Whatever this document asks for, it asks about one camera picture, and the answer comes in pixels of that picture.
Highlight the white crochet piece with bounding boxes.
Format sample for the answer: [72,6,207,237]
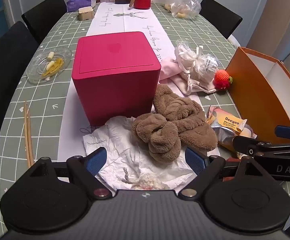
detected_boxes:
[131,174,170,191]

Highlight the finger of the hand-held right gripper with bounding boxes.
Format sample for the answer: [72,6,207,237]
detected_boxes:
[232,135,290,159]
[274,126,290,141]

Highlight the white organza pouch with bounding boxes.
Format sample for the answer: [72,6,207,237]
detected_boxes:
[174,40,220,82]

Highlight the brown fluffy towel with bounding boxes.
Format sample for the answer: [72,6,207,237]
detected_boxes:
[132,84,218,163]

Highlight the white fluffy cushion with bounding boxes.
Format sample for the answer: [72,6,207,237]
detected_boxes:
[226,34,238,47]

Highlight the small wooden box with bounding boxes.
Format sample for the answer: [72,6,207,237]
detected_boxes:
[77,6,95,20]

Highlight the green checkered tablecloth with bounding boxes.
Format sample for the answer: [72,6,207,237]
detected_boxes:
[0,1,290,230]

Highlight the red mug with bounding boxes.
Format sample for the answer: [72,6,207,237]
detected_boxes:
[129,0,152,10]

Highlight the yellow snack packet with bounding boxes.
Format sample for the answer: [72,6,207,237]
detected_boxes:
[207,106,258,153]

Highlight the beige drawstring bag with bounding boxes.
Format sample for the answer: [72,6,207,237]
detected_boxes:
[182,72,218,96]

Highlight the yellow food scraps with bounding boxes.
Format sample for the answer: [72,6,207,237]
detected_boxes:
[42,52,65,77]

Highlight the wooden chopstick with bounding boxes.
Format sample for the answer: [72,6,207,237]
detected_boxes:
[26,107,35,166]
[23,101,32,168]

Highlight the white paper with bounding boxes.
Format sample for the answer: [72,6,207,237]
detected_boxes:
[82,116,195,193]

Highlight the beige door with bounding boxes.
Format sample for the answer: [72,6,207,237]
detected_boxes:
[252,0,290,55]

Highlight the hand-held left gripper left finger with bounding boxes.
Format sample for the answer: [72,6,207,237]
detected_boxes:
[29,147,113,201]

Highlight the magenta square box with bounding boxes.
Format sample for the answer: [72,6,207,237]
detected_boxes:
[71,31,162,127]

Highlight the clear glass plate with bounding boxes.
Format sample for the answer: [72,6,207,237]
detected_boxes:
[26,47,73,84]

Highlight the black chair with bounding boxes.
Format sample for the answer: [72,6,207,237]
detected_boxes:
[0,21,39,143]
[199,0,243,39]
[21,0,68,44]

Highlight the white table runner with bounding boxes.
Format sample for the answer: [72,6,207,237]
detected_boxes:
[57,2,222,191]

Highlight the orange cardboard box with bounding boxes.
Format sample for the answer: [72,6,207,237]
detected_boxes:
[225,46,290,145]

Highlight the pink cloth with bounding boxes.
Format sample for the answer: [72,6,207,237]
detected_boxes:
[159,56,193,83]

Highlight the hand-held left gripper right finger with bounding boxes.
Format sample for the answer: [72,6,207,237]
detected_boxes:
[179,146,263,203]

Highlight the red crochet strawberry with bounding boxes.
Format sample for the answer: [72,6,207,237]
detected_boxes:
[214,69,233,90]

